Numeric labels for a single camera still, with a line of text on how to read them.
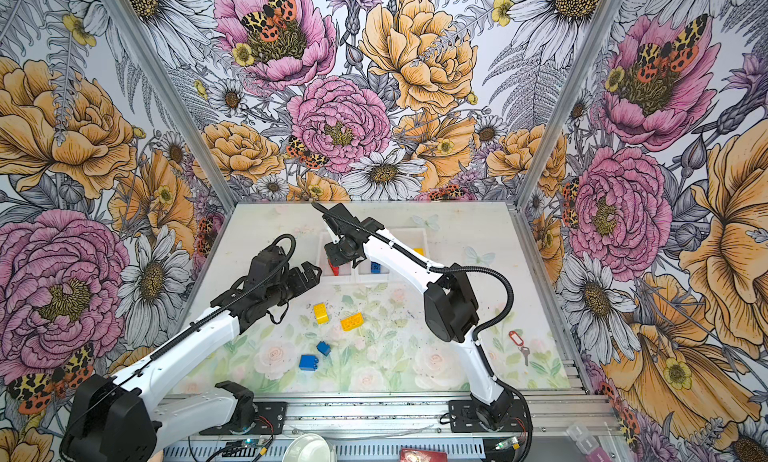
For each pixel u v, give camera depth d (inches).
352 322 35.6
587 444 27.4
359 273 38.1
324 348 33.4
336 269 39.9
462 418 28.9
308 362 32.6
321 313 36.0
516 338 34.3
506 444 28.2
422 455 26.1
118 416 15.3
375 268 40.0
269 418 29.0
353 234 25.5
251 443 28.0
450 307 21.0
